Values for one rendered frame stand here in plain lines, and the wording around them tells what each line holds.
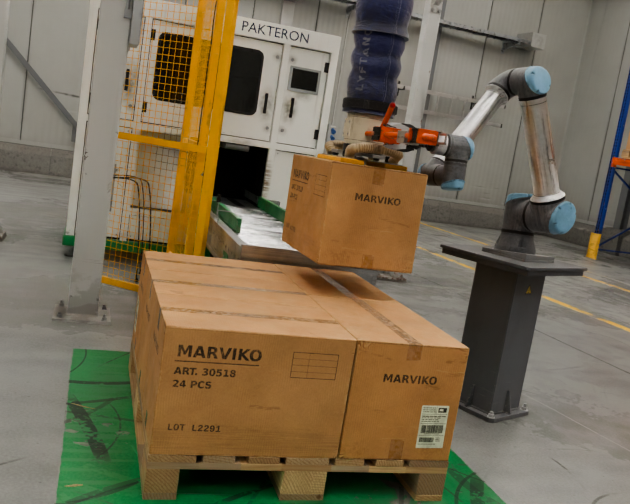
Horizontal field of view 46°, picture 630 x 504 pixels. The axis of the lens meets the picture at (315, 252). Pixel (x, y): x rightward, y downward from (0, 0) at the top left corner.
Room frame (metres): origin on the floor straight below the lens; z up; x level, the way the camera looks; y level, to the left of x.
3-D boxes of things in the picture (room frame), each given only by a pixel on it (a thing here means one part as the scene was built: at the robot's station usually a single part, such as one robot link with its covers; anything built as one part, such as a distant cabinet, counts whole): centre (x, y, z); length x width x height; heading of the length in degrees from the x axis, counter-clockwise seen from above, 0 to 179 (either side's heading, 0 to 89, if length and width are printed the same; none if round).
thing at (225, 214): (4.89, 0.73, 0.60); 1.60 x 0.10 x 0.09; 17
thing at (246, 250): (3.51, 0.01, 0.58); 0.70 x 0.03 x 0.06; 107
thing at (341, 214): (3.15, -0.12, 0.87); 0.60 x 0.40 x 0.40; 17
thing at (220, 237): (4.53, 0.67, 0.50); 2.31 x 0.05 x 0.19; 17
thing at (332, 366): (2.79, 0.10, 0.34); 1.20 x 1.00 x 0.40; 17
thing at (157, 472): (2.79, 0.10, 0.07); 1.20 x 1.00 x 0.14; 17
